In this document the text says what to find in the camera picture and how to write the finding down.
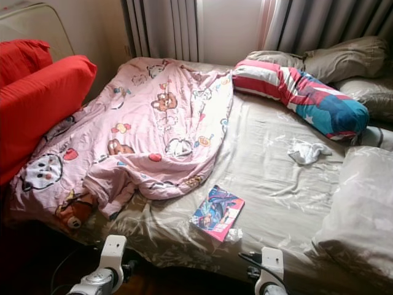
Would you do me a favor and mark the colourful cartoon book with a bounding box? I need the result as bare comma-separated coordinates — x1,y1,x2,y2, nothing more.
189,185,245,242

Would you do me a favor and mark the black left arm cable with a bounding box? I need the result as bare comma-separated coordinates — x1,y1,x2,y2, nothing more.
50,246,99,295

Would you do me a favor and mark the white quilted mattress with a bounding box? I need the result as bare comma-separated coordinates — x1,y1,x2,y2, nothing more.
0,2,76,62

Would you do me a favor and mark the folded beige blanket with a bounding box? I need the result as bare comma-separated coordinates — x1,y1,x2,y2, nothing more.
313,146,393,285

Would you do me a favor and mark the white tissue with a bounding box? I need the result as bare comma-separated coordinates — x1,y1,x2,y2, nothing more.
224,228,243,243

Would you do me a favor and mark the plump beige pillow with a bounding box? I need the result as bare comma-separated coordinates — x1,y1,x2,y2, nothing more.
303,36,391,84

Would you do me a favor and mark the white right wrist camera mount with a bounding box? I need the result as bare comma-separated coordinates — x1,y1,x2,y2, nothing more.
259,247,286,293

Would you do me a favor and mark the flat beige pillow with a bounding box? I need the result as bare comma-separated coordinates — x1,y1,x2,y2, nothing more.
246,50,306,69

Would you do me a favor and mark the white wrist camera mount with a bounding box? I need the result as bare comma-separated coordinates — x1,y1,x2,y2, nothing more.
98,235,128,276
259,247,286,293

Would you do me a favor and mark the red sofa cushion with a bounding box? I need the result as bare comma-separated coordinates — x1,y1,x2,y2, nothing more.
0,39,53,87
0,55,98,185

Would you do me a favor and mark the white dark-striped pillow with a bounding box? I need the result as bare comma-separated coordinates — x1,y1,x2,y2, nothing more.
357,126,393,151

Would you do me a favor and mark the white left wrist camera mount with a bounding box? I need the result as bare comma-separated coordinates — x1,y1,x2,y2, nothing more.
98,235,128,276

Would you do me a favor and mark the white crumpled cloth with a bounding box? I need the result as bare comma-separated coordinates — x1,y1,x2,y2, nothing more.
287,141,333,165

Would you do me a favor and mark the pink cartoon print quilt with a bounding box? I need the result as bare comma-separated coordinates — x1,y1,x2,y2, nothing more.
9,57,234,231

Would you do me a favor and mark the pink blue striped bolster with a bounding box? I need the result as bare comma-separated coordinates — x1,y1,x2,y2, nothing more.
232,60,370,142

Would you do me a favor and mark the grey pleated curtain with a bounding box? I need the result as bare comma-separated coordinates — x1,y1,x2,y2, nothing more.
122,0,202,62
261,0,393,56

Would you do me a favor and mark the beige bed sheet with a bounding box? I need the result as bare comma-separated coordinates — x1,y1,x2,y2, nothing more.
6,60,393,293

